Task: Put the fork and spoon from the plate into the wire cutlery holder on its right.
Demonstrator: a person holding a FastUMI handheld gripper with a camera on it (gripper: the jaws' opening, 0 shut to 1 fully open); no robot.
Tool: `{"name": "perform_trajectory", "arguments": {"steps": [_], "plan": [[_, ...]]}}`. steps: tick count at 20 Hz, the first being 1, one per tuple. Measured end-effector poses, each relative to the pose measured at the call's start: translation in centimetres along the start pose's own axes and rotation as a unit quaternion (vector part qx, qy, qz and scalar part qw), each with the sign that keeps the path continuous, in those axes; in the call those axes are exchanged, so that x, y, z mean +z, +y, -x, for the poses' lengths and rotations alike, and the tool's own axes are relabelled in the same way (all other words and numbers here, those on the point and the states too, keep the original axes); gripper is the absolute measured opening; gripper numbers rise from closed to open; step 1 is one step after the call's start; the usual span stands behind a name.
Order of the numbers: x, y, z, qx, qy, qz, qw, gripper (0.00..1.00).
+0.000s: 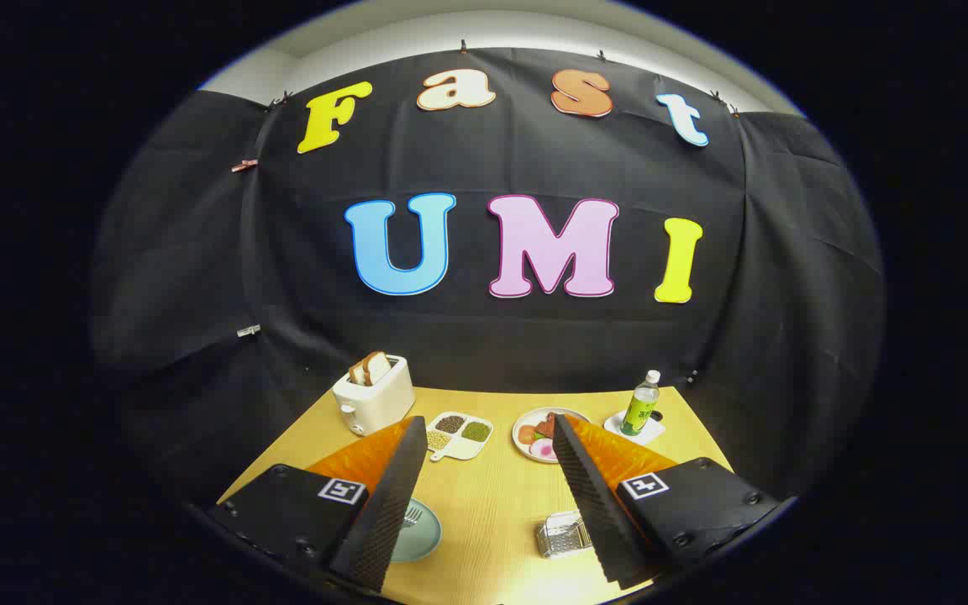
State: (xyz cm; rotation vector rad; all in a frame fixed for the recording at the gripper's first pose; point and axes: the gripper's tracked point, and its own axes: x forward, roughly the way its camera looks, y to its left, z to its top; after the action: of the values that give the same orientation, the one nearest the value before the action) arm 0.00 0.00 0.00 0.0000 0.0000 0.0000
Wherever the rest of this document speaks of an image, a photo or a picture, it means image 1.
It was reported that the white toaster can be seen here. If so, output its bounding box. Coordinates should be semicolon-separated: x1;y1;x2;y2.
333;355;416;437

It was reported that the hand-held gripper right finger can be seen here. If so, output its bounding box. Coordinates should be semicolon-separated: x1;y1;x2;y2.
551;413;781;591

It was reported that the white square coaster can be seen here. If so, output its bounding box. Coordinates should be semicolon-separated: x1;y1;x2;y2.
603;410;666;446

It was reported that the white round food plate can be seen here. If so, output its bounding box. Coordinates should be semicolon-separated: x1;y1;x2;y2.
512;408;592;465

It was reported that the light green plate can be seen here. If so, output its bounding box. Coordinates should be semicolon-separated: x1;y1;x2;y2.
389;497;443;563

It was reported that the white divided tray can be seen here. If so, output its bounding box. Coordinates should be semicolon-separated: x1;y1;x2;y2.
425;411;494;462

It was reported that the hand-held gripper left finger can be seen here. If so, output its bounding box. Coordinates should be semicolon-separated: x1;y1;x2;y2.
207;415;429;594

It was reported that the metal wire basket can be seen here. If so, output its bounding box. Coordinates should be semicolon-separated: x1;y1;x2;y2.
535;510;594;560

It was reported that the green drink bottle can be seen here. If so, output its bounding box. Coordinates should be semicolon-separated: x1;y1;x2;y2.
620;370;662;437

